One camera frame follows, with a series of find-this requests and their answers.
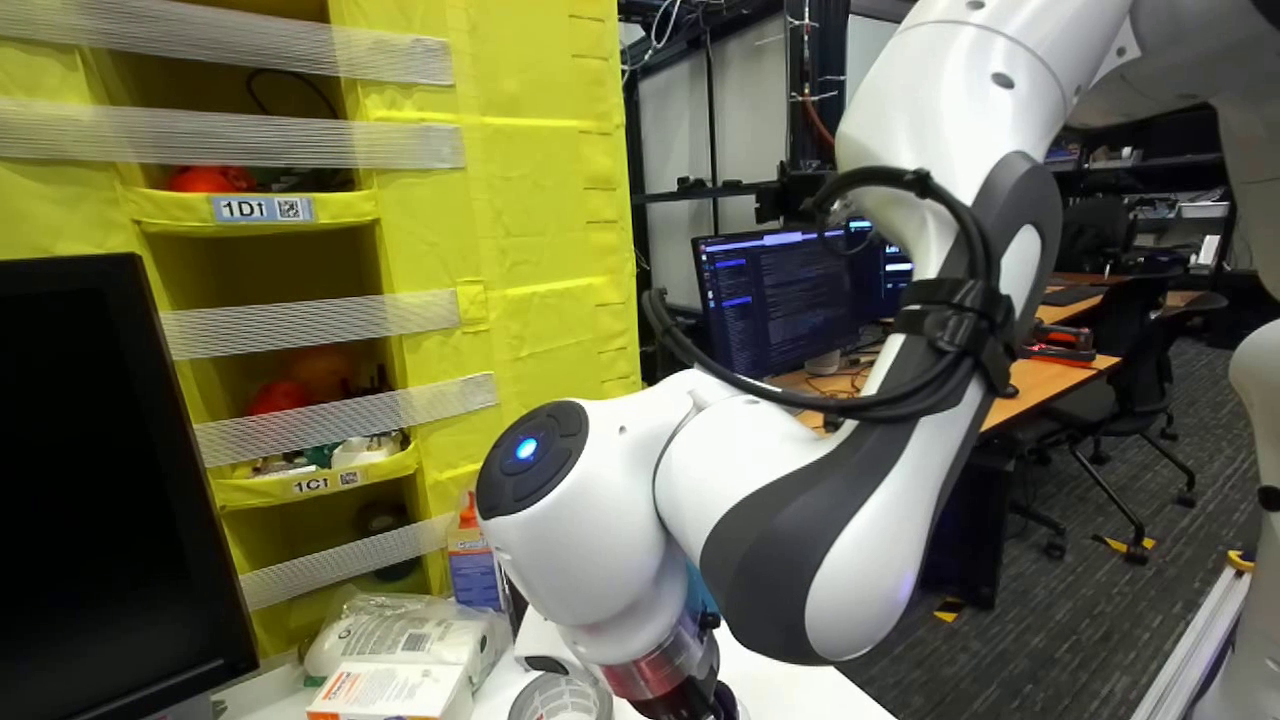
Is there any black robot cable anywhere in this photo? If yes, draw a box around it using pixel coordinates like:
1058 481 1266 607
641 163 1025 422

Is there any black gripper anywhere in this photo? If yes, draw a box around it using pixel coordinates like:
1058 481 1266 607
605 610 741 720

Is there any white table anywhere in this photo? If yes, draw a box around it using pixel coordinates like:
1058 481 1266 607
212 617 895 720

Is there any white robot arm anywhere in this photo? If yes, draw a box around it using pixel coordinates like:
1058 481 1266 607
475 0 1280 720

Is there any black office chair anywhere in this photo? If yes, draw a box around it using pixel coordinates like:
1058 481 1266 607
1003 191 1203 563

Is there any yellow fabric shelf unit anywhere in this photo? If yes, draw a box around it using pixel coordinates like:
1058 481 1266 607
0 0 641 656

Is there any grey tape roll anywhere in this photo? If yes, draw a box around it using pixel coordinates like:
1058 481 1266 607
509 670 613 720

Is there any orange capped spray bottle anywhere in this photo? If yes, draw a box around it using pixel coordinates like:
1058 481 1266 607
449 496 506 610

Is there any wooden desk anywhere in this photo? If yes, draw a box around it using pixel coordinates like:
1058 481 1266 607
781 271 1225 430

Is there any black monitor on table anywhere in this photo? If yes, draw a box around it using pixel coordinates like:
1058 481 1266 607
0 254 255 720

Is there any wide code monitor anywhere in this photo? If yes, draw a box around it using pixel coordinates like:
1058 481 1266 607
694 228 860 377

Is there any white plastic bag item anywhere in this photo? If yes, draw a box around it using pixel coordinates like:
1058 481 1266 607
303 590 458 678

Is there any white orange carton box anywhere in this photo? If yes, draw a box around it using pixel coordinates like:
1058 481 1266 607
309 617 509 720

